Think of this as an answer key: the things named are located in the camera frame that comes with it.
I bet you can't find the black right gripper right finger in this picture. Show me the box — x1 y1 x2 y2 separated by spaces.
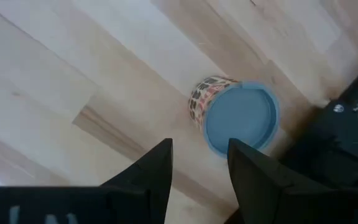
227 138 358 224

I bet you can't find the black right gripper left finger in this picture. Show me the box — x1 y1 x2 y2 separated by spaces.
0 138 175 224

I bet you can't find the orange black patterned can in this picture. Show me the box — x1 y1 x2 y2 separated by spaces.
188 75 281 158

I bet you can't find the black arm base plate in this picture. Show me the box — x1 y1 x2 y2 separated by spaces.
278 98 358 189

